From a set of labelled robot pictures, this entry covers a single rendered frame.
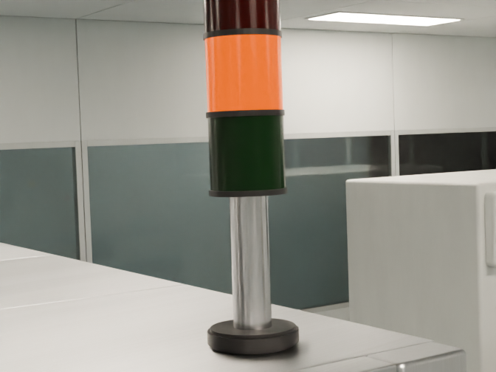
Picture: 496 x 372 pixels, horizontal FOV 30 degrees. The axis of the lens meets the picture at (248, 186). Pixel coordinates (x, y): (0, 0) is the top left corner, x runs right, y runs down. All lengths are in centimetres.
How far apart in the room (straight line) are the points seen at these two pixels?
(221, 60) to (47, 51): 484
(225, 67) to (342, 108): 591
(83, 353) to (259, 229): 14
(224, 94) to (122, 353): 18
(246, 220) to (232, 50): 11
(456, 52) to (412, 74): 50
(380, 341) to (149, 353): 15
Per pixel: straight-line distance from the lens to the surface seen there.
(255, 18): 58
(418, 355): 58
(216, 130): 58
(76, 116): 544
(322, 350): 59
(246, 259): 59
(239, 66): 58
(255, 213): 59
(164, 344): 63
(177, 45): 577
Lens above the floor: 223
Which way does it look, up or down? 3 degrees down
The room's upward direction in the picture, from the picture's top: 2 degrees counter-clockwise
